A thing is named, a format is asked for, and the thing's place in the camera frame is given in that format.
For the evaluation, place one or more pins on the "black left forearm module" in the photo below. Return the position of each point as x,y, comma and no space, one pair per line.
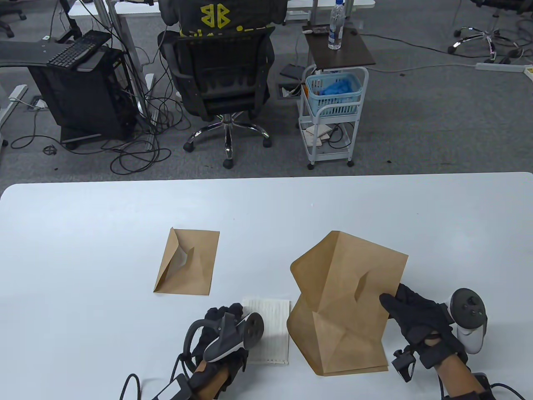
173,389

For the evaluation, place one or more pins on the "person's left forearm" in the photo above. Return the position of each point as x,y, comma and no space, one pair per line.
208,383

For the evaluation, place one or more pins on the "black mesh office chair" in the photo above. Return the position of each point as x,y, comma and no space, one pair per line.
216,66

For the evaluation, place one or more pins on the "black computer tower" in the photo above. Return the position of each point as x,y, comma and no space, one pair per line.
83,100

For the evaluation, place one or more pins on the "person's right forearm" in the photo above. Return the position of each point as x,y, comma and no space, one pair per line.
456,375

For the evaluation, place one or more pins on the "white lined paper sheet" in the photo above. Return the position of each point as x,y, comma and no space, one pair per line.
272,316

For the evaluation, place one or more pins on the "dark brown side table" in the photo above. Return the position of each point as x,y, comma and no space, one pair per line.
349,52

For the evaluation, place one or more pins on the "clear plastic water bottle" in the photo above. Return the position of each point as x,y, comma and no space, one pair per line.
336,25

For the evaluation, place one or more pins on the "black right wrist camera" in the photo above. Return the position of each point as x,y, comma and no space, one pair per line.
404,366

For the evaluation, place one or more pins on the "white power strip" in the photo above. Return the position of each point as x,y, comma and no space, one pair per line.
499,67

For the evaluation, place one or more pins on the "black keyboard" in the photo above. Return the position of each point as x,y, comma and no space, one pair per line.
77,50

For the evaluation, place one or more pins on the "yellow white box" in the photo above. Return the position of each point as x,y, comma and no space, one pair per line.
529,73

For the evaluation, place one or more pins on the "black floor box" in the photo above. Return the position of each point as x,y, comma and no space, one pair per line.
291,71

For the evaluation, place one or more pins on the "blue gloves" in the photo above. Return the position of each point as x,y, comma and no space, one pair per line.
337,87

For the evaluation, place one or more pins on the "person's right hand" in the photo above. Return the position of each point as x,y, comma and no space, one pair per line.
412,316

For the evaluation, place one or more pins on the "grey right hand controller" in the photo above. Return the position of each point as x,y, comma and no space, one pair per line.
468,308

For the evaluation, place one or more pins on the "grey hand controller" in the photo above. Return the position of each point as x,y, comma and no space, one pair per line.
227,337
468,308

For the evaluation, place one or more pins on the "black right forearm module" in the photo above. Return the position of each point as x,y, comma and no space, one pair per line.
483,383

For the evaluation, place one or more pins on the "white desk foot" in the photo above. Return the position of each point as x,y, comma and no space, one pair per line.
16,93

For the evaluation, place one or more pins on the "person's left hand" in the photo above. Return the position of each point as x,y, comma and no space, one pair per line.
233,311

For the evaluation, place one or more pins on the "office chair chrome base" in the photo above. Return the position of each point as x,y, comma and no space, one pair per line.
488,36

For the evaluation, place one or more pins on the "light blue plastic basket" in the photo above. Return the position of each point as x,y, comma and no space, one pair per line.
333,109

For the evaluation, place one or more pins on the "beige boxes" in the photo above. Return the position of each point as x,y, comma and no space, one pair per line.
320,132

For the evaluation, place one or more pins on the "white rolling cart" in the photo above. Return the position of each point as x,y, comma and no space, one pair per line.
331,156

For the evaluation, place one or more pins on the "grey floor outlet box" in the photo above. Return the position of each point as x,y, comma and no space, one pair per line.
37,104

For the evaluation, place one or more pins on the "black swivel chair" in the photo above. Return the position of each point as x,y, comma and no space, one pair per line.
12,16

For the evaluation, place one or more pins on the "grey left hand controller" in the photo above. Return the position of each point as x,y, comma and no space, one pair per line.
227,337

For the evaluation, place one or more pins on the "black desk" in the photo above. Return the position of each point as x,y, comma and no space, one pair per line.
21,52

